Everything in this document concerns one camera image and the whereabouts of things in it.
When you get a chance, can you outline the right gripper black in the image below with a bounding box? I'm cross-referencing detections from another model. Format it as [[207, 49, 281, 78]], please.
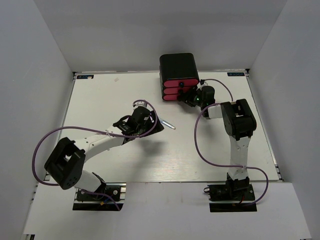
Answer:
[[178, 85, 206, 108]]

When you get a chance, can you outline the light blue clip pen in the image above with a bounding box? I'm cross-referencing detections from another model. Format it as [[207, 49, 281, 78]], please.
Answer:
[[160, 119, 176, 130]]

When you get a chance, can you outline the pink drawer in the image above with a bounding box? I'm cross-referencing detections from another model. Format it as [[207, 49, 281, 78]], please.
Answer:
[[162, 94, 184, 102], [163, 78, 199, 88], [163, 86, 193, 95]]

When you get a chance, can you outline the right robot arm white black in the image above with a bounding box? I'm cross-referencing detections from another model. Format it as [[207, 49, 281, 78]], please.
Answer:
[[177, 85, 257, 200]]

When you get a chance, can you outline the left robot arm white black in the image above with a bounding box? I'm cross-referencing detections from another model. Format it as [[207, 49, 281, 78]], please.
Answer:
[[44, 106, 164, 200]]

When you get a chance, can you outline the black drawer cabinet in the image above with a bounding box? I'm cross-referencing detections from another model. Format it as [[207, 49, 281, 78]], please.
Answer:
[[159, 52, 200, 81]]

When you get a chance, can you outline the right blue table sticker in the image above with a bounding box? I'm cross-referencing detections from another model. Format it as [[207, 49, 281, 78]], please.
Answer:
[[227, 72, 246, 77]]

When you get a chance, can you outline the blue table sticker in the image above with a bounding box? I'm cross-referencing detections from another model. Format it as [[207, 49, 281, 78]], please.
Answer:
[[76, 74, 94, 80], [227, 72, 246, 77]]

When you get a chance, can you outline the left blue table sticker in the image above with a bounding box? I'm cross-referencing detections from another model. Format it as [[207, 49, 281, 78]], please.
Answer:
[[76, 74, 94, 80]]

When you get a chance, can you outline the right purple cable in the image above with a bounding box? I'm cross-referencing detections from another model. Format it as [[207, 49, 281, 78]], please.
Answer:
[[194, 78, 270, 206]]

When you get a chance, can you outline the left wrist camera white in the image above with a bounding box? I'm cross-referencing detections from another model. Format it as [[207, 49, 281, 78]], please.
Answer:
[[132, 99, 149, 109]]

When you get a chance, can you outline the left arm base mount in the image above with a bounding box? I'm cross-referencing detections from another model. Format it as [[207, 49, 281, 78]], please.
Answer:
[[72, 183, 126, 212]]

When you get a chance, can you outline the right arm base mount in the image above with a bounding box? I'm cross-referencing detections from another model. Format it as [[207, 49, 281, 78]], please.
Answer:
[[203, 184, 257, 213]]

